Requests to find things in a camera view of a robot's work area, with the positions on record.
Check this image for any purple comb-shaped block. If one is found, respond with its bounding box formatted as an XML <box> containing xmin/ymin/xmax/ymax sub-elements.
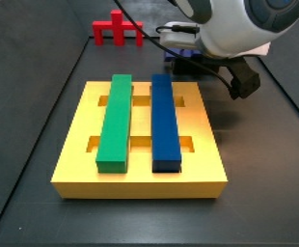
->
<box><xmin>164</xmin><ymin>48</ymin><xmax>203</xmax><ymax>62</ymax></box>

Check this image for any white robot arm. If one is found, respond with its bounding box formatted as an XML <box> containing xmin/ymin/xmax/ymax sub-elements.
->
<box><xmin>159</xmin><ymin>0</ymin><xmax>299</xmax><ymax>59</ymax></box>

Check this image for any yellow slotted board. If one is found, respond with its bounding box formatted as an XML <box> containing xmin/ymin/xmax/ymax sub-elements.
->
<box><xmin>52</xmin><ymin>81</ymin><xmax>227</xmax><ymax>199</ymax></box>

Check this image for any blue rectangular bar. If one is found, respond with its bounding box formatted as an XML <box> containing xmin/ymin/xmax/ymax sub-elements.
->
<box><xmin>151</xmin><ymin>74</ymin><xmax>182</xmax><ymax>173</ymax></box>

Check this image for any green rectangular bar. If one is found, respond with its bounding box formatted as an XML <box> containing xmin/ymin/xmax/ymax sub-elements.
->
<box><xmin>95</xmin><ymin>74</ymin><xmax>132</xmax><ymax>174</ymax></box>

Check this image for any red comb-shaped block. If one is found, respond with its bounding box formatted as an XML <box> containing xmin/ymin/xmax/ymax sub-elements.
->
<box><xmin>92</xmin><ymin>10</ymin><xmax>143</xmax><ymax>46</ymax></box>

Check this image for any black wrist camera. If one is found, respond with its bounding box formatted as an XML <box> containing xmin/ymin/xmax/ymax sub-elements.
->
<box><xmin>222</xmin><ymin>57</ymin><xmax>260</xmax><ymax>99</ymax></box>

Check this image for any black cable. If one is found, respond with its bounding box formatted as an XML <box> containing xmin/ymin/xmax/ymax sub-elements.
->
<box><xmin>112</xmin><ymin>0</ymin><xmax>243</xmax><ymax>100</ymax></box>

